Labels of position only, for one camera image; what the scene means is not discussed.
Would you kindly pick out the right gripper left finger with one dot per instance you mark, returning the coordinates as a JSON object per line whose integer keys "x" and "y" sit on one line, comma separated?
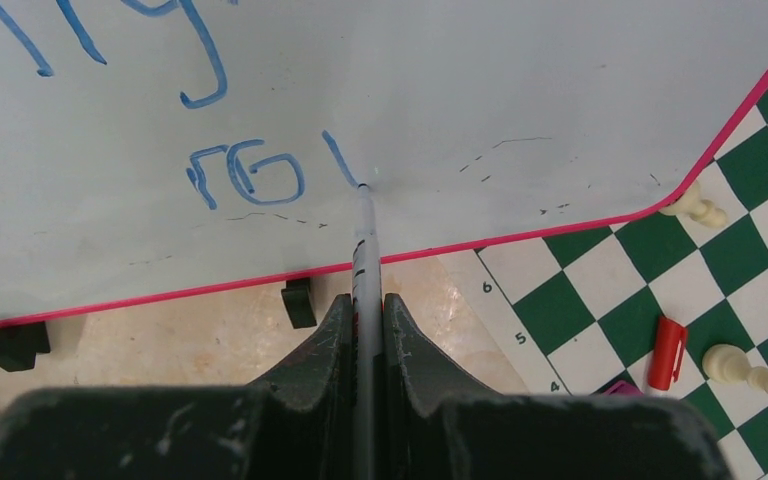
{"x": 292, "y": 422}

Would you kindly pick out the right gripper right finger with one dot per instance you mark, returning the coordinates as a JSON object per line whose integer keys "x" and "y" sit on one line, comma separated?
{"x": 446, "y": 424}

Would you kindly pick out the blue capped marker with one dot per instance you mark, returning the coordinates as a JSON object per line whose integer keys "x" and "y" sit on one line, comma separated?
{"x": 369, "y": 408}

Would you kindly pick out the white board with pink frame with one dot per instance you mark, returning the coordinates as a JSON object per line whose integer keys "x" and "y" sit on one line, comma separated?
{"x": 152, "y": 149}

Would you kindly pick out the right black whiteboard foot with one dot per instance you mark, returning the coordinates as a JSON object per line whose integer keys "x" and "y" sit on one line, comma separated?
{"x": 298, "y": 302}

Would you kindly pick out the black whiteboard foot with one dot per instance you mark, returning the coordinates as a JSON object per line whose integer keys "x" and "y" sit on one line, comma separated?
{"x": 298, "y": 302}
{"x": 20, "y": 345}

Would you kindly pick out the left black whiteboard foot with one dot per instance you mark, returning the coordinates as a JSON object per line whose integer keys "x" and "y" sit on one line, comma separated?
{"x": 20, "y": 345}

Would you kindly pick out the green white chessboard mat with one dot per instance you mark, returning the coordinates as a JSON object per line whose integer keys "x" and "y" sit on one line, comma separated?
{"x": 576, "y": 312}

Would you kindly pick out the pink purple marker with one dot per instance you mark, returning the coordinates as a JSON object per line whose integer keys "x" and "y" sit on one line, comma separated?
{"x": 621, "y": 387}

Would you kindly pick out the red marker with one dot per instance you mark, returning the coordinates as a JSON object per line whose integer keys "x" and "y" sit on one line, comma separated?
{"x": 668, "y": 352}

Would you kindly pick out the cream chess piece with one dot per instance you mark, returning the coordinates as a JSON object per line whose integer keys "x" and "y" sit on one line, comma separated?
{"x": 698, "y": 209}
{"x": 728, "y": 364}

